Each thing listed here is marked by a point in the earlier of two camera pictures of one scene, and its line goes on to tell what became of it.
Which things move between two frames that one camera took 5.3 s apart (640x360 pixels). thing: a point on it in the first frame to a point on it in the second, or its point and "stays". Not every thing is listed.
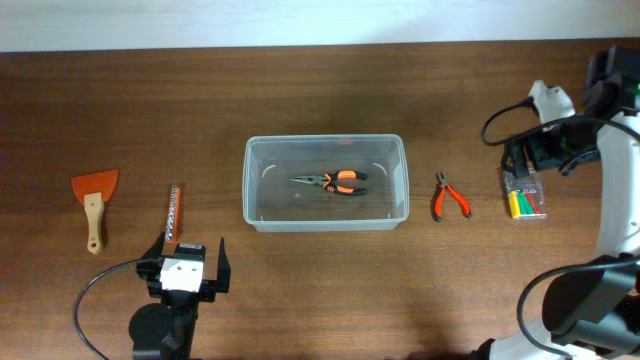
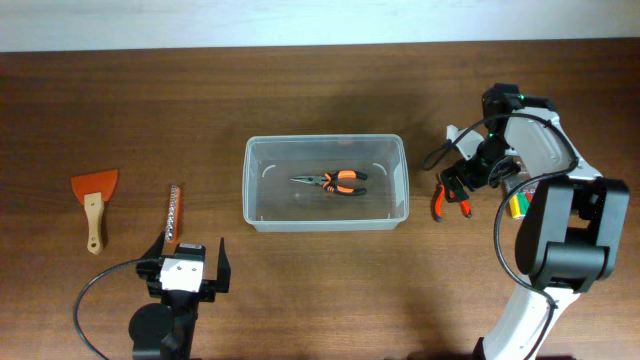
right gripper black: [539, 157] to [470, 180]
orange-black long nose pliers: [328, 181] stays
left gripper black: [149, 270] stays
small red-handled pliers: [443, 181] stays
